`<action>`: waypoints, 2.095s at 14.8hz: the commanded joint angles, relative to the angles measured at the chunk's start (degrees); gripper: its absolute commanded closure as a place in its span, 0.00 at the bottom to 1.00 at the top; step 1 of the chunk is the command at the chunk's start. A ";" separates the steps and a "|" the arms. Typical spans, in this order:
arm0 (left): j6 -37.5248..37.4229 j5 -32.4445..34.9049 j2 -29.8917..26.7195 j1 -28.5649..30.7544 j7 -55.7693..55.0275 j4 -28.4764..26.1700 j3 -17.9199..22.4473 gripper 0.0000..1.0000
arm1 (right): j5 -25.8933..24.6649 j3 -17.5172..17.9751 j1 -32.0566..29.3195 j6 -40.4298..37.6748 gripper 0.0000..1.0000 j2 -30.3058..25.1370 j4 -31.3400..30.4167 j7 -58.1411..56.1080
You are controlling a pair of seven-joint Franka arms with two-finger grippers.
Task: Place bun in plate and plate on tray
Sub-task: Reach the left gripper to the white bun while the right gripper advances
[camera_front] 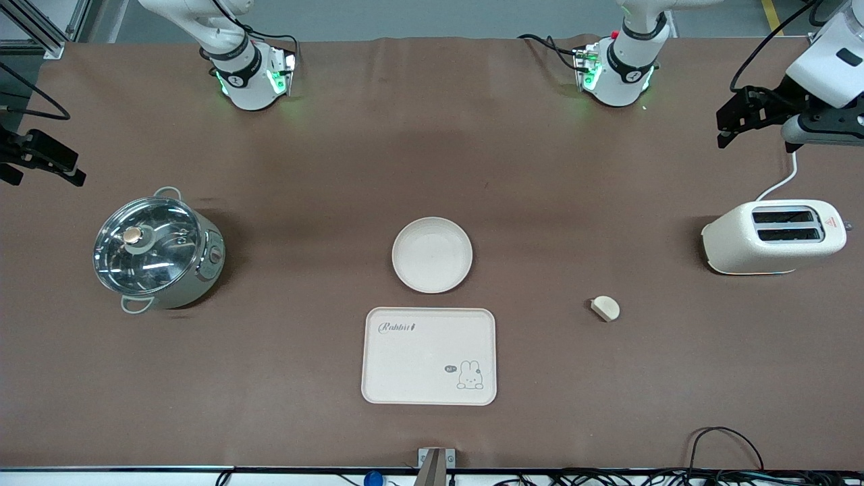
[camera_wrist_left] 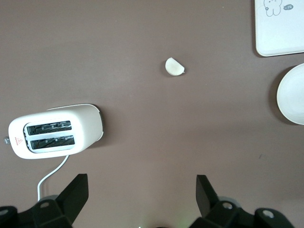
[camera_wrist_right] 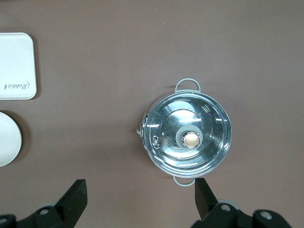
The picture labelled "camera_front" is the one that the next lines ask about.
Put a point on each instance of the round cream plate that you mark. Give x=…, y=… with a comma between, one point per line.
x=432, y=254

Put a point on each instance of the cream rabbit print tray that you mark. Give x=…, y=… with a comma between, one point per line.
x=428, y=358

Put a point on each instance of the left arm base control box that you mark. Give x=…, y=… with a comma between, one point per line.
x=587, y=67

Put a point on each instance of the small pale bun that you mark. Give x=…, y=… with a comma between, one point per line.
x=606, y=308

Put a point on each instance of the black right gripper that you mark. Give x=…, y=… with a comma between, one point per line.
x=9, y=150

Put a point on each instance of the pale green electric pot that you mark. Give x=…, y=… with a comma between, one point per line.
x=202, y=270

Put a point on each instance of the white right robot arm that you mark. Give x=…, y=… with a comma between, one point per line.
x=243, y=74

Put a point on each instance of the aluminium frame profile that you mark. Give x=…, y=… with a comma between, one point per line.
x=40, y=27

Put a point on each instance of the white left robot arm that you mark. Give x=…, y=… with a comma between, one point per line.
x=628, y=67

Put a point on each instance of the cream two-slot toaster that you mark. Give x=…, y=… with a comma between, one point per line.
x=769, y=243

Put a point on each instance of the right arm base control box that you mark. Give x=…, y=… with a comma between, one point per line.
x=282, y=73

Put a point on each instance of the grey metal camera bracket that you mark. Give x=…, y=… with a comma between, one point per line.
x=435, y=466

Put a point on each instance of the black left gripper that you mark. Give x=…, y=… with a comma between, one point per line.
x=787, y=94

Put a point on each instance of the blue round cap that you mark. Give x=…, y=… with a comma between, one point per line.
x=372, y=479

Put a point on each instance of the brown table mat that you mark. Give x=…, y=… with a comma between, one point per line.
x=432, y=155

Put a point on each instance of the glass pot lid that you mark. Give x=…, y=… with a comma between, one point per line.
x=145, y=243

